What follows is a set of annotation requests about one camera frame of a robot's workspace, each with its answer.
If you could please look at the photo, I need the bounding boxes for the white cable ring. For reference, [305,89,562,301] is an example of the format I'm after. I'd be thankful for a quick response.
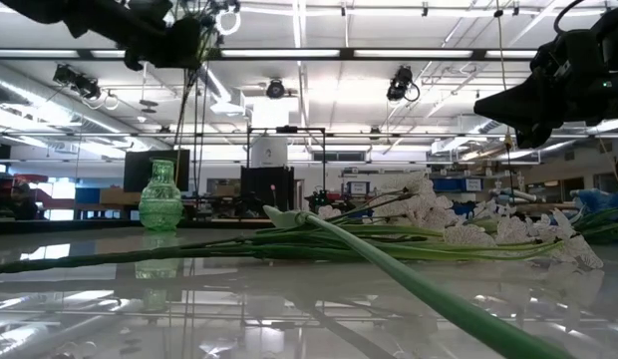
[213,7,242,37]

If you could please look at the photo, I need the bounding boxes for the small black robot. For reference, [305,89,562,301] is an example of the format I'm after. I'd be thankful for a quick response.
[308,186,340,213]

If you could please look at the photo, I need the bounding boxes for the white cylinder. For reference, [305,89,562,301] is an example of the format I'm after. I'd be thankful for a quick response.
[250,137,289,169]

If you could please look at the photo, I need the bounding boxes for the black overhead beam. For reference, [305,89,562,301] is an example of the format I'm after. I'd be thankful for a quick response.
[0,47,618,63]

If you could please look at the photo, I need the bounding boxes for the black frame stand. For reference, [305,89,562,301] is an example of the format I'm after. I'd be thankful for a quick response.
[246,126,328,220]

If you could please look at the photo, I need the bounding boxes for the white flower bunch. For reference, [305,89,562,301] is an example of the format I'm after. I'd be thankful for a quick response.
[465,197,517,223]
[0,172,605,278]

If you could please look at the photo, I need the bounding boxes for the black ceiling camera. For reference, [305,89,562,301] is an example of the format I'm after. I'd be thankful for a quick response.
[265,78,287,100]
[52,63,104,101]
[386,64,421,104]

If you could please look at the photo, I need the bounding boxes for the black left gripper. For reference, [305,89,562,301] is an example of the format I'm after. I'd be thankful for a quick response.
[64,0,203,72]

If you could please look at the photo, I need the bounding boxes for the black panel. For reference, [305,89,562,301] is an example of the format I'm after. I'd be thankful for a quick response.
[240,166,295,215]

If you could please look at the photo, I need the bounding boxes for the black monitor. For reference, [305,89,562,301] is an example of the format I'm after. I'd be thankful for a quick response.
[123,149,190,193]

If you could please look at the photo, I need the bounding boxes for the blue storage bins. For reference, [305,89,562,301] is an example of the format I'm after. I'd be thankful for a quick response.
[431,178,484,193]

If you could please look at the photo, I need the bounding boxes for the cardboard box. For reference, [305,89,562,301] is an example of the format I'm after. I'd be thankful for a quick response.
[99,186,141,205]

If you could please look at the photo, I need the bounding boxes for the person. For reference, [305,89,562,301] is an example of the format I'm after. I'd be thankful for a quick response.
[0,172,39,220]

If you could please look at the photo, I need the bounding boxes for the yellow hanging cable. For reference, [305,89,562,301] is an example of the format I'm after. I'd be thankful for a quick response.
[495,0,514,151]

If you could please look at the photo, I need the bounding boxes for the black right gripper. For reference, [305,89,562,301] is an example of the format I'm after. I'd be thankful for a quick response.
[472,29,597,150]

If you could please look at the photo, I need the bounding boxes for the green glass vase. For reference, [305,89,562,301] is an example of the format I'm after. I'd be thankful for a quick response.
[138,158,184,232]

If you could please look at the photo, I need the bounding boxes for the silver ventilation duct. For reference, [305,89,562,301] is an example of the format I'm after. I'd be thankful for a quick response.
[0,59,155,151]

